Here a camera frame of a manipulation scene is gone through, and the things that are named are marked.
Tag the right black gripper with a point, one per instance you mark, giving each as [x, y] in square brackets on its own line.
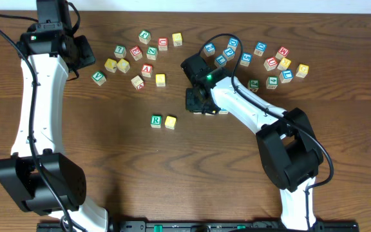
[190, 105]

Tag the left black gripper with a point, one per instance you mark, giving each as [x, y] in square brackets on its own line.
[84, 51]

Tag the yellow O block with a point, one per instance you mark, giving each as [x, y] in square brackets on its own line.
[210, 113]
[170, 122]

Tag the green R block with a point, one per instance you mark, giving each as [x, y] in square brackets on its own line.
[156, 121]

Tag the blue T block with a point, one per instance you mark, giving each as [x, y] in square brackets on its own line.
[223, 112]

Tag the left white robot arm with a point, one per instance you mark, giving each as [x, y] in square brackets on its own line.
[38, 175]

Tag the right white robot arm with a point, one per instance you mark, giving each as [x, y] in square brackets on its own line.
[287, 145]

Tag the green V block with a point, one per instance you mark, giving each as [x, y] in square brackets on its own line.
[99, 78]

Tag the green 7 block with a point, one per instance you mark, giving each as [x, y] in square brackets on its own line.
[120, 51]

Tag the yellow block beside left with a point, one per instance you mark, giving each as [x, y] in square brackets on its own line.
[123, 65]

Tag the yellow S block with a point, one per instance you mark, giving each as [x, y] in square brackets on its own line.
[160, 79]

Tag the blue l block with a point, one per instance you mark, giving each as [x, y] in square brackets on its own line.
[220, 61]
[286, 76]

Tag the blue 2 block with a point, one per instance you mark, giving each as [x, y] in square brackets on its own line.
[209, 49]

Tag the red E block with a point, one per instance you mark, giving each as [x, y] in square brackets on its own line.
[136, 52]

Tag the blue P block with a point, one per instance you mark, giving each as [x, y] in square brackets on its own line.
[229, 54]

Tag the green J block right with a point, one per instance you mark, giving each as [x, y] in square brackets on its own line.
[253, 85]

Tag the green j block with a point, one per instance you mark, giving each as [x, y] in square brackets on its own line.
[253, 85]
[144, 36]

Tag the red A block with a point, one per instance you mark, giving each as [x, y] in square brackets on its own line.
[147, 70]

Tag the red-sided wooden block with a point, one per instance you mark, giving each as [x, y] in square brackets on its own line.
[137, 82]

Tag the green J block top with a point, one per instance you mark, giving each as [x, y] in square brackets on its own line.
[144, 36]

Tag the yellow block top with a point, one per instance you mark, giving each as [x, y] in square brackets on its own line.
[177, 39]

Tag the green Z block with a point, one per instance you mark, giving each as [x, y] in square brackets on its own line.
[152, 53]

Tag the blue D block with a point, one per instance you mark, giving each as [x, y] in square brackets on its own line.
[233, 43]

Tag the red U block top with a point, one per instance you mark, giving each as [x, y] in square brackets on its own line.
[163, 44]

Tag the red u block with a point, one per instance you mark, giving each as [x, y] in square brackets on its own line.
[163, 44]
[270, 63]

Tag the green 4 block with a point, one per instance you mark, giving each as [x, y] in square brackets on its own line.
[272, 82]

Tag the red U block right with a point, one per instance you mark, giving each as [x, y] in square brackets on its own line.
[270, 63]

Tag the blue L block right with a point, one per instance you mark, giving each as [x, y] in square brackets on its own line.
[286, 76]

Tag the yellow K block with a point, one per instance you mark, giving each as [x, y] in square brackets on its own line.
[284, 64]

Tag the red M block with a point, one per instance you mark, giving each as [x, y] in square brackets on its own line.
[281, 53]

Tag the yellow G block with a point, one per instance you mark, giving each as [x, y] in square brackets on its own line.
[302, 70]

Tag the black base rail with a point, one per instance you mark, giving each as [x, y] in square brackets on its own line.
[141, 226]

